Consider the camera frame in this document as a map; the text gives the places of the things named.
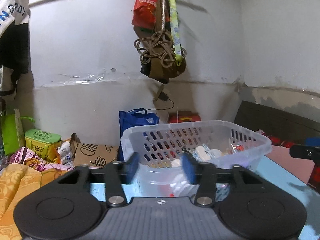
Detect white rolled sock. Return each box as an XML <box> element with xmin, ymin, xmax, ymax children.
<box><xmin>195</xmin><ymin>146</ymin><xmax>222</xmax><ymax>161</ymax></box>

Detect blue trimmed white sock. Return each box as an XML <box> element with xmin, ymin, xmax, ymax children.
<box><xmin>171</xmin><ymin>159</ymin><xmax>182</xmax><ymax>167</ymax></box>

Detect clear plastic perforated basket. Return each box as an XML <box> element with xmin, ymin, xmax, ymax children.
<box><xmin>120</xmin><ymin>120</ymin><xmax>272</xmax><ymax>197</ymax></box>

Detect black hair comb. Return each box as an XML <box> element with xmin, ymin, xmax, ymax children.
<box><xmin>182</xmin><ymin>147</ymin><xmax>197</xmax><ymax>160</ymax></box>

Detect brown paper burger bag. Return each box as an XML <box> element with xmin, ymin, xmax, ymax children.
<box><xmin>69</xmin><ymin>133</ymin><xmax>119</xmax><ymax>167</ymax></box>

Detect white snack packets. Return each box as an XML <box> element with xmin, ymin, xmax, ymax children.
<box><xmin>57</xmin><ymin>141</ymin><xmax>73</xmax><ymax>164</ymax></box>

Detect blue tote bag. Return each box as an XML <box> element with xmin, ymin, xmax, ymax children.
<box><xmin>118</xmin><ymin>107</ymin><xmax>160</xmax><ymax>162</ymax></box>

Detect red gift box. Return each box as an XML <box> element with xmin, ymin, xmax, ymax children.
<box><xmin>168</xmin><ymin>111</ymin><xmax>201</xmax><ymax>124</ymax></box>

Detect green yellow lidded box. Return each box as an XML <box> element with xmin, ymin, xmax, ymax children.
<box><xmin>24</xmin><ymin>128</ymin><xmax>61</xmax><ymax>162</ymax></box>

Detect dark wooden headboard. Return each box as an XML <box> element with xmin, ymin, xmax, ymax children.
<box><xmin>234</xmin><ymin>101</ymin><xmax>319</xmax><ymax>144</ymax></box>

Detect pink floral quilt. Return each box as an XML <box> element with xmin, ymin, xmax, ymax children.
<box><xmin>10</xmin><ymin>146</ymin><xmax>74</xmax><ymax>172</ymax></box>

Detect orange patterned blanket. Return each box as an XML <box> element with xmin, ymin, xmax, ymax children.
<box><xmin>0</xmin><ymin>164</ymin><xmax>66</xmax><ymax>239</ymax></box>

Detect green paper bag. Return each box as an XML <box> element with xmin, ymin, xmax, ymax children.
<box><xmin>1</xmin><ymin>109</ymin><xmax>35</xmax><ymax>155</ymax></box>

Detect black white hanging garment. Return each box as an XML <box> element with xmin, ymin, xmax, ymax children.
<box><xmin>1</xmin><ymin>0</ymin><xmax>30</xmax><ymax>96</ymax></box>

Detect red hanging plastic bag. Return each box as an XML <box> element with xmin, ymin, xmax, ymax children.
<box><xmin>132</xmin><ymin>0</ymin><xmax>157</xmax><ymax>30</ymax></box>

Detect black charger with cable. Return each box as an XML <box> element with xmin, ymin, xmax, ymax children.
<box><xmin>146</xmin><ymin>84</ymin><xmax>175</xmax><ymax>111</ymax></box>

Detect brown hanging bag with cord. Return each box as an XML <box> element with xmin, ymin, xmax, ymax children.
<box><xmin>133</xmin><ymin>0</ymin><xmax>187</xmax><ymax>84</ymax></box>

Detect green patterned lanyard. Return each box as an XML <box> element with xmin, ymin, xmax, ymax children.
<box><xmin>166</xmin><ymin>0</ymin><xmax>183</xmax><ymax>66</ymax></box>

